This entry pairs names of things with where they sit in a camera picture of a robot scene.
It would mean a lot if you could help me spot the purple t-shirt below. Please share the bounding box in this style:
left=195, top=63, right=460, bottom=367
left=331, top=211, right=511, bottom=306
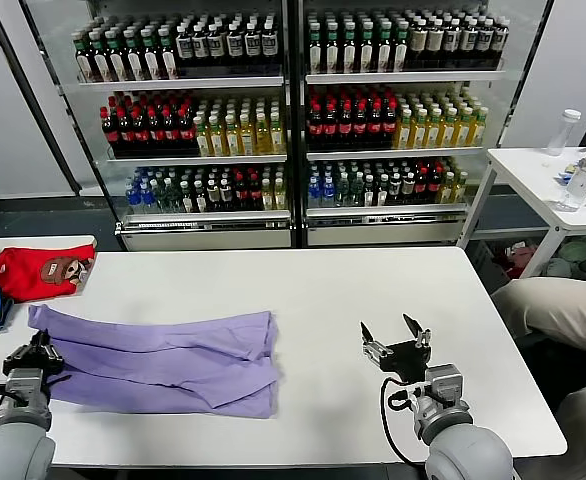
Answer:
left=26, top=303, right=280, bottom=420

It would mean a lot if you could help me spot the long black slanted pole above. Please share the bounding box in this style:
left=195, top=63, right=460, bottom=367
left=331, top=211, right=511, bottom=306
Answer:
left=0, top=0, right=85, bottom=197

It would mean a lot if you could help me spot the small red cap cola bottle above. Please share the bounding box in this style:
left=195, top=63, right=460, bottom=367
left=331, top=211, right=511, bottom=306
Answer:
left=415, top=167, right=431, bottom=205
left=249, top=172, right=264, bottom=212
left=429, top=166, right=444, bottom=204
left=235, top=172, right=251, bottom=212

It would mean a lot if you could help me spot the clear plastic water bottle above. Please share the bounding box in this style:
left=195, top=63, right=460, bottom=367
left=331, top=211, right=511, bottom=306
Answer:
left=556, top=162, right=586, bottom=214

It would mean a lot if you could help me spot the red shirt with bear print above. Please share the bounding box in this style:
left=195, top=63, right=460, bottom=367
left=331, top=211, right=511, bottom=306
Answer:
left=0, top=243, right=98, bottom=304

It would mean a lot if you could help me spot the dark bottle beige label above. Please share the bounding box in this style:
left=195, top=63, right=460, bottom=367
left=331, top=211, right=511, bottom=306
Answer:
left=477, top=18, right=495, bottom=69
left=493, top=18, right=511, bottom=69
left=461, top=18, right=479, bottom=69
left=444, top=18, right=462, bottom=70
left=409, top=19, right=428, bottom=70
left=426, top=19, right=446, bottom=70

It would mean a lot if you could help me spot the black storage crate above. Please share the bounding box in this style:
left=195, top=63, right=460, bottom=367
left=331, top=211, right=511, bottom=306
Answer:
left=471, top=238, right=528, bottom=297

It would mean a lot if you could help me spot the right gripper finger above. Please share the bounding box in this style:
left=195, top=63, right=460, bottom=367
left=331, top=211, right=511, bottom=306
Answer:
left=359, top=321, right=393, bottom=370
left=402, top=312, right=433, bottom=348

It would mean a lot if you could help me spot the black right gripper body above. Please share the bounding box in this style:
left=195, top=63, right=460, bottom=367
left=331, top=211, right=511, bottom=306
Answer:
left=377, top=338, right=433, bottom=384

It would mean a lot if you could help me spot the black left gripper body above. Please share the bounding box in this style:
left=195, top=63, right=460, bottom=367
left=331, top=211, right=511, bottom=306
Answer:
left=1, top=343, right=66, bottom=376

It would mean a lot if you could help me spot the yellow juice bottle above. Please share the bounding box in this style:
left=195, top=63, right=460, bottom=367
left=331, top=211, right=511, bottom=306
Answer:
left=210, top=115, right=227, bottom=157
left=457, top=107, right=475, bottom=148
left=225, top=114, right=242, bottom=157
left=412, top=108, right=429, bottom=150
left=195, top=115, right=213, bottom=157
left=442, top=107, right=459, bottom=149
left=255, top=113, right=272, bottom=156
left=240, top=114, right=257, bottom=157
left=427, top=108, right=444, bottom=149
left=397, top=108, right=414, bottom=150
left=473, top=106, right=490, bottom=148
left=270, top=113, right=287, bottom=156

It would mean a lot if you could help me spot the white side table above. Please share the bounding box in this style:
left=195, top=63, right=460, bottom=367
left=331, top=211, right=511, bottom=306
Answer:
left=456, top=144, right=586, bottom=286

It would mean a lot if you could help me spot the drinks display cabinet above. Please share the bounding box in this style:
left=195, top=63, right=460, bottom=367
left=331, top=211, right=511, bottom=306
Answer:
left=296, top=0, right=556, bottom=247
left=21, top=0, right=298, bottom=251

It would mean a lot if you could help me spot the tall clear bottle white cap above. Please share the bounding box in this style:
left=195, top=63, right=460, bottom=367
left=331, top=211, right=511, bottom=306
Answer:
left=547, top=108, right=583, bottom=157

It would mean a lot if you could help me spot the red clothes pile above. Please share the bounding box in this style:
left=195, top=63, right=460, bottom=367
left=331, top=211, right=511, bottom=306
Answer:
left=494, top=242, right=543, bottom=276

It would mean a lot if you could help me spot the green cap dark tea bottle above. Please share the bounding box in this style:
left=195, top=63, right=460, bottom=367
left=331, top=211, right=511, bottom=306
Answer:
left=106, top=30, right=128, bottom=83
left=394, top=20, right=410, bottom=74
left=377, top=20, right=394, bottom=74
left=74, top=32, right=95, bottom=84
left=124, top=29, right=145, bottom=82
left=90, top=30, right=112, bottom=84
left=359, top=20, right=377, bottom=75
left=342, top=20, right=360, bottom=75
left=325, top=20, right=342, bottom=75
left=308, top=20, right=325, bottom=75
left=158, top=28, right=180, bottom=80
left=141, top=29, right=162, bottom=81

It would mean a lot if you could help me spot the white cabinet shelf board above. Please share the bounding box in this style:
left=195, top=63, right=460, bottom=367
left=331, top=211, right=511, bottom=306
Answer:
left=78, top=75, right=287, bottom=94
left=306, top=70, right=508, bottom=85
left=307, top=203, right=471, bottom=221
left=116, top=209, right=293, bottom=231
left=106, top=153, right=290, bottom=165
left=307, top=147, right=491, bottom=161

